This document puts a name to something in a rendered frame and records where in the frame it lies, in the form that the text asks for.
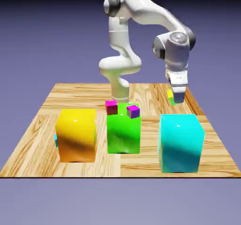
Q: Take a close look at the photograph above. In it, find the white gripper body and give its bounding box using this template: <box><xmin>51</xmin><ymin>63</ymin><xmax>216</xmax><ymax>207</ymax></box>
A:
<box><xmin>168</xmin><ymin>70</ymin><xmax>189</xmax><ymax>104</ymax></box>

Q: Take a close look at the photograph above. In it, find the large cyan box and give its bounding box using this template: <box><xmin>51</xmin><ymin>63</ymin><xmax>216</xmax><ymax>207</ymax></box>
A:
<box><xmin>157</xmin><ymin>114</ymin><xmax>206</xmax><ymax>173</ymax></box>

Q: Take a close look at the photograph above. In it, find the small magenta purple cube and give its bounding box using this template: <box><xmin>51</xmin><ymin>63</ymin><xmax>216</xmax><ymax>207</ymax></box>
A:
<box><xmin>126</xmin><ymin>104</ymin><xmax>141</xmax><ymax>119</ymax></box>

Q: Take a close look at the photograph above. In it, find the large green box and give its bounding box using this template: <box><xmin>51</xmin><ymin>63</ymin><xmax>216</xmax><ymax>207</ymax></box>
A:
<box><xmin>106</xmin><ymin>102</ymin><xmax>142</xmax><ymax>155</ymax></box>

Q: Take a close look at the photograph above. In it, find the small yellow green cube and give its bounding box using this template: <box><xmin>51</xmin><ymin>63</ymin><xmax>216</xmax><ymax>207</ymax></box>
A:
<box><xmin>167</xmin><ymin>89</ymin><xmax>177</xmax><ymax>106</ymax></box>

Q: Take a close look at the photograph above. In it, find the large yellow box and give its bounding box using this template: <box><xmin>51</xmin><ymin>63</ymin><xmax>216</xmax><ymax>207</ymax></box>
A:
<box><xmin>55</xmin><ymin>109</ymin><xmax>97</xmax><ymax>163</ymax></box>

